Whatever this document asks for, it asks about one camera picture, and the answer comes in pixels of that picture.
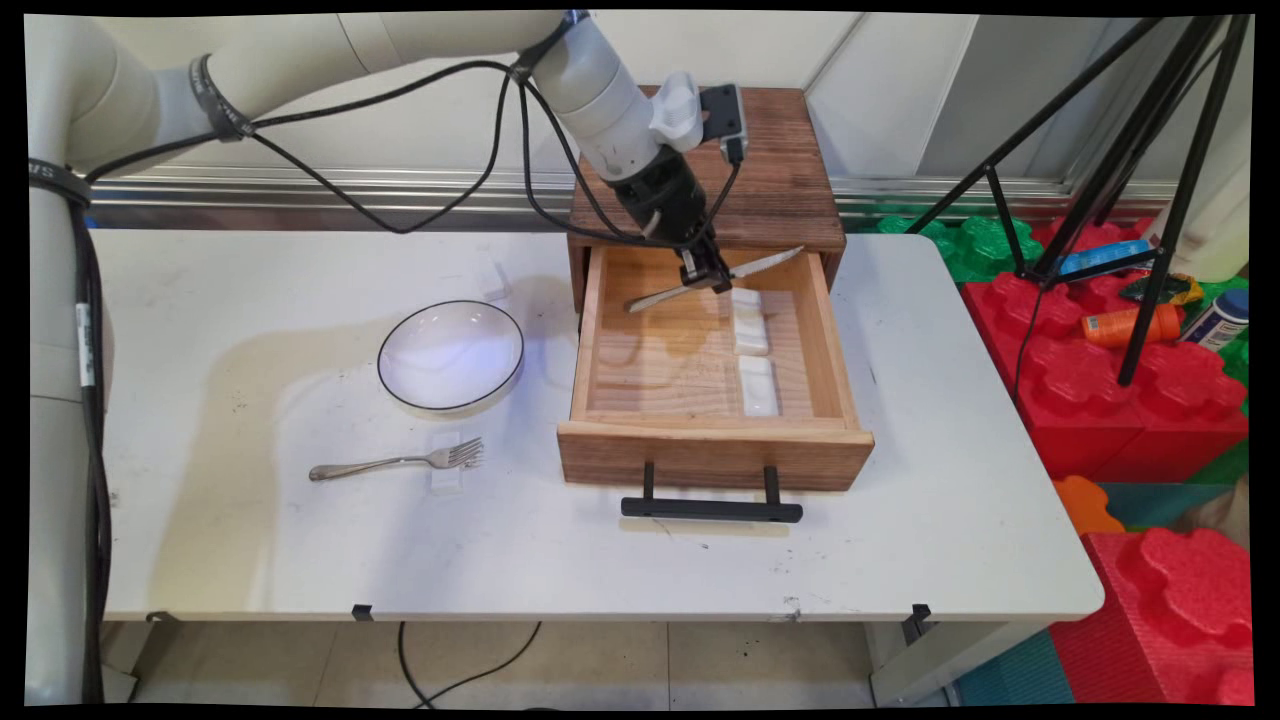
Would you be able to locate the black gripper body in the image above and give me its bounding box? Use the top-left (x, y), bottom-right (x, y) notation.
top-left (605, 150), bottom-right (721, 251)

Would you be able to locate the silver table knife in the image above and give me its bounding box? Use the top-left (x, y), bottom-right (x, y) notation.
top-left (627, 246), bottom-right (805, 315)

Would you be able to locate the dark wooden drawer cabinet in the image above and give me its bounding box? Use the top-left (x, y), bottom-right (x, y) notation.
top-left (567, 85), bottom-right (848, 311)

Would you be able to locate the light wooden drawer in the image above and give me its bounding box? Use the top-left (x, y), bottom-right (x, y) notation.
top-left (557, 246), bottom-right (876, 493)

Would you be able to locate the green foam block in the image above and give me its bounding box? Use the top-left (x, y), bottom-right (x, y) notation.
top-left (875, 215), bottom-right (1046, 284)

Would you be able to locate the white plate with dark rim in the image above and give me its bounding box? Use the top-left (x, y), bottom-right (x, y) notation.
top-left (377, 300), bottom-right (526, 414)

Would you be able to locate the silver fork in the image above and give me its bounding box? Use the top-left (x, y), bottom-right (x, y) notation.
top-left (308, 437), bottom-right (485, 483)

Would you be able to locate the blue flat package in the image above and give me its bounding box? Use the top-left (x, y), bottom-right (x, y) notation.
top-left (1057, 240), bottom-right (1153, 278)

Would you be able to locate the large red foam block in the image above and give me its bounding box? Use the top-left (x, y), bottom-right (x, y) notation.
top-left (962, 215), bottom-right (1249, 483)

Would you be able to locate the orange bottle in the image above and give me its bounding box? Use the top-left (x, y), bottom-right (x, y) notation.
top-left (1081, 304), bottom-right (1183, 349)

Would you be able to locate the orange foam block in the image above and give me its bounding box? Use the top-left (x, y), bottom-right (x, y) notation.
top-left (1053, 475), bottom-right (1126, 536)

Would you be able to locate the dark snack bag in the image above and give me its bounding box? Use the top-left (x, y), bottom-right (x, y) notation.
top-left (1120, 272), bottom-right (1203, 306)

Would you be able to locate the black tripod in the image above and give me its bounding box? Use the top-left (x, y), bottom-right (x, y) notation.
top-left (905, 15), bottom-right (1251, 388)

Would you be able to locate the white bottle with blue cap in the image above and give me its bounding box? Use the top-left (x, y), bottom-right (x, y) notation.
top-left (1180, 289), bottom-right (1251, 353)

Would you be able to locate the teal foam mat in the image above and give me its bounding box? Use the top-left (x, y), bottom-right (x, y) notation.
top-left (955, 630), bottom-right (1076, 706)

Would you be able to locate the short black camera cable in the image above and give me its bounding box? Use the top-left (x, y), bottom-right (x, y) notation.
top-left (695, 158), bottom-right (743, 246)

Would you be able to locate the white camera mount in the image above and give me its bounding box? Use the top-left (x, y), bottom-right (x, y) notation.
top-left (650, 72), bottom-right (707, 153)

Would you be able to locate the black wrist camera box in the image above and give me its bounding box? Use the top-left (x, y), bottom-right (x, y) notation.
top-left (700, 84), bottom-right (749, 166)

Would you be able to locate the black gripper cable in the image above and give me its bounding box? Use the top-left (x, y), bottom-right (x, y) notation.
top-left (515, 80), bottom-right (691, 249)

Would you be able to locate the black cable strap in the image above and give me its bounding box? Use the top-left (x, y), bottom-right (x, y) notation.
top-left (508, 14), bottom-right (593, 87)

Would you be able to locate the black drawer handle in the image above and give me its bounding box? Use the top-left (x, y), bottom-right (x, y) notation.
top-left (621, 461), bottom-right (804, 525)

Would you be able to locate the long black arm cable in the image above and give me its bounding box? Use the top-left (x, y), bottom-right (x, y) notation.
top-left (70, 58), bottom-right (521, 706)

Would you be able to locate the metal wall rail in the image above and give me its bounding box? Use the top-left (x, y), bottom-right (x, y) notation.
top-left (85, 163), bottom-right (1181, 223)

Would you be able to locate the white table leg frame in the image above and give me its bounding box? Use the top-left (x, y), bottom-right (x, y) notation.
top-left (865, 620), bottom-right (1051, 707)

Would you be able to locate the black floor cable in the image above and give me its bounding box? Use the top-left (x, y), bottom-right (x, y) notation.
top-left (398, 622), bottom-right (542, 709)

